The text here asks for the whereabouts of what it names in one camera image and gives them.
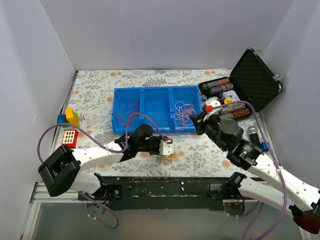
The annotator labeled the black microphone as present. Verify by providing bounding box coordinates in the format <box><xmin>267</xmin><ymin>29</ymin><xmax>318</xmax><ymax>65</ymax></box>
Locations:
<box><xmin>246</xmin><ymin>125</ymin><xmax>261</xmax><ymax>146</ymax></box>

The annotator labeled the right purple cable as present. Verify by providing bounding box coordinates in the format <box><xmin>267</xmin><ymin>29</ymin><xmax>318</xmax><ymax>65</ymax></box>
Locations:
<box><xmin>211</xmin><ymin>100</ymin><xmax>288</xmax><ymax>240</ymax></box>

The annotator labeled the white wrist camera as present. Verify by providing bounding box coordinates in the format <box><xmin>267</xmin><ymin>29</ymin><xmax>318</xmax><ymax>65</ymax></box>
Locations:
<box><xmin>202</xmin><ymin>98</ymin><xmax>222</xmax><ymax>120</ymax></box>
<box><xmin>159</xmin><ymin>138</ymin><xmax>175</xmax><ymax>156</ymax></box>

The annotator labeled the yellow dealer chip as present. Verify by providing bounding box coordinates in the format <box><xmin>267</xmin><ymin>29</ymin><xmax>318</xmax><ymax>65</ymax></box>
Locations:
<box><xmin>224</xmin><ymin>98</ymin><xmax>233</xmax><ymax>104</ymax></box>

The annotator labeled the black poker chip case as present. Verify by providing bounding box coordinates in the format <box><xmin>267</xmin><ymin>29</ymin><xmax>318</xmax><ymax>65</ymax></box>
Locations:
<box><xmin>198</xmin><ymin>48</ymin><xmax>283</xmax><ymax>113</ymax></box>

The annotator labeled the left blue bin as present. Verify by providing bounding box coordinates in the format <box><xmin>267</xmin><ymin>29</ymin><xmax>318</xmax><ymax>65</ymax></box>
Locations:
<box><xmin>111</xmin><ymin>87</ymin><xmax>144</xmax><ymax>135</ymax></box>

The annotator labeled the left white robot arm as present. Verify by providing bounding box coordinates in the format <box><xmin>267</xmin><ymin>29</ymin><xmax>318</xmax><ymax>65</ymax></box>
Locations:
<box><xmin>38</xmin><ymin>124</ymin><xmax>167</xmax><ymax>200</ymax></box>

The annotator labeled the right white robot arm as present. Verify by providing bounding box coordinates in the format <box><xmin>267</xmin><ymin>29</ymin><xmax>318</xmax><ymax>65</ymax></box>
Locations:
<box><xmin>190</xmin><ymin>113</ymin><xmax>320</xmax><ymax>234</ymax></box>

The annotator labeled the small blue block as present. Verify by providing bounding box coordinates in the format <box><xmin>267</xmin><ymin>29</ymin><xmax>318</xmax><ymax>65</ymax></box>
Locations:
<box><xmin>261</xmin><ymin>141</ymin><xmax>269</xmax><ymax>152</ymax></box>

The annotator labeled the white cable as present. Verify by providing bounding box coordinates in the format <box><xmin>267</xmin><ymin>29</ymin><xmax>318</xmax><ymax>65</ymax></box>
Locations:
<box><xmin>174</xmin><ymin>100</ymin><xmax>198</xmax><ymax>130</ymax></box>

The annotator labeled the right blue bin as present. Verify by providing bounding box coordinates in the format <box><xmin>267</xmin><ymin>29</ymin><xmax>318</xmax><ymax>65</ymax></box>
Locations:
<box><xmin>171</xmin><ymin>85</ymin><xmax>202</xmax><ymax>133</ymax></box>

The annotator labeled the floral table mat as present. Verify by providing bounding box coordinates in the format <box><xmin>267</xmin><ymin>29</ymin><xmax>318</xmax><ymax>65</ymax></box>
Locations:
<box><xmin>67</xmin><ymin>68</ymin><xmax>239</xmax><ymax>178</ymax></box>

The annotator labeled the red white window block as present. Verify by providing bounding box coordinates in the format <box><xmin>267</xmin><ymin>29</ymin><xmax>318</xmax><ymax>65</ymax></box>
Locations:
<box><xmin>61</xmin><ymin>129</ymin><xmax>79</xmax><ymax>149</ymax></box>

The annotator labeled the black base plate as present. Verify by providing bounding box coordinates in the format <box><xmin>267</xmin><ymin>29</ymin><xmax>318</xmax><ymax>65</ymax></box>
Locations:
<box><xmin>44</xmin><ymin>176</ymin><xmax>256</xmax><ymax>212</ymax></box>

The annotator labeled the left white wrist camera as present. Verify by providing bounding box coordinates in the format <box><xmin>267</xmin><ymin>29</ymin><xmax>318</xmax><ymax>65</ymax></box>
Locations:
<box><xmin>159</xmin><ymin>138</ymin><xmax>175</xmax><ymax>156</ymax></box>

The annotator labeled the blue bin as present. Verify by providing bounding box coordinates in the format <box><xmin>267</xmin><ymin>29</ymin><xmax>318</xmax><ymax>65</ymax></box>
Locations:
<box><xmin>171</xmin><ymin>85</ymin><xmax>202</xmax><ymax>133</ymax></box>
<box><xmin>111</xmin><ymin>87</ymin><xmax>144</xmax><ymax>135</ymax></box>
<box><xmin>142</xmin><ymin>87</ymin><xmax>173</xmax><ymax>133</ymax></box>

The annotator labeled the colourful block stack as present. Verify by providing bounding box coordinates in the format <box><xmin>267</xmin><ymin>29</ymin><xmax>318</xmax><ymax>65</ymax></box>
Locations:
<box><xmin>56</xmin><ymin>107</ymin><xmax>80</xmax><ymax>127</ymax></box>

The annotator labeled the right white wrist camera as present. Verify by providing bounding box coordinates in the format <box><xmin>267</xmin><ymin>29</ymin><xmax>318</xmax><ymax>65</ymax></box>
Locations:
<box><xmin>202</xmin><ymin>98</ymin><xmax>222</xmax><ymax>120</ymax></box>

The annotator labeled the middle blue bin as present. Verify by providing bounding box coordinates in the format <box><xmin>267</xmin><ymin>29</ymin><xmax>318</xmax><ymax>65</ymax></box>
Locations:
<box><xmin>142</xmin><ymin>87</ymin><xmax>173</xmax><ymax>133</ymax></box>

